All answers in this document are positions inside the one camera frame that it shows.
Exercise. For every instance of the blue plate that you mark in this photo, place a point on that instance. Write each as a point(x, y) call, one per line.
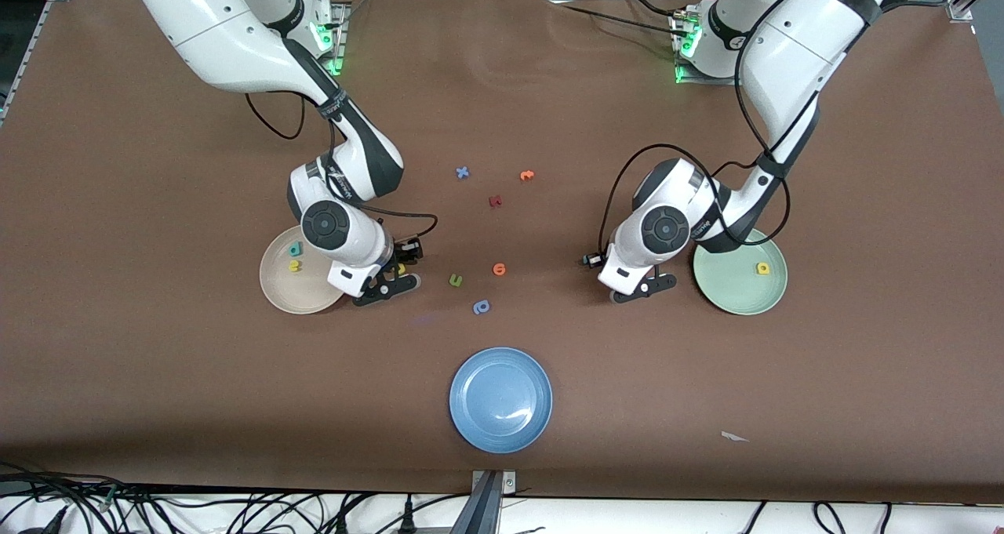
point(500, 400)

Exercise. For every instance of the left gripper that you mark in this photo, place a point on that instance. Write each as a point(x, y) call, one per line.
point(594, 260)

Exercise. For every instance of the white paper scrap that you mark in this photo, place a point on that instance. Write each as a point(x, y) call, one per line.
point(732, 437)

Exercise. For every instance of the beige brown plate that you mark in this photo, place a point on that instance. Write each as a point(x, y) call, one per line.
point(286, 291)

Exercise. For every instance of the grey metal camera bracket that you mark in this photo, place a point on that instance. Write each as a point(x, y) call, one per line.
point(488, 503)

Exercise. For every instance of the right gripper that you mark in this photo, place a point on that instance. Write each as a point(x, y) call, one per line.
point(401, 254)

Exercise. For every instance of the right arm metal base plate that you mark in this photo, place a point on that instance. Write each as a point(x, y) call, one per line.
point(339, 48)

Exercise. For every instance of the green plate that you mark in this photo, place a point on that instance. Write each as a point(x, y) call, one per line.
point(745, 291)

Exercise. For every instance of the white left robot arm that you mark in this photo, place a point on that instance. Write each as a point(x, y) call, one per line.
point(792, 48)

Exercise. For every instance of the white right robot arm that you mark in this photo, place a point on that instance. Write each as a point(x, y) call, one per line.
point(220, 40)

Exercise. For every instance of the blue foam letter a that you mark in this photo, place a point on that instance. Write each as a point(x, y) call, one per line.
point(481, 307)

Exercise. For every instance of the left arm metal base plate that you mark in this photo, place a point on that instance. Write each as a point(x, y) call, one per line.
point(690, 78)

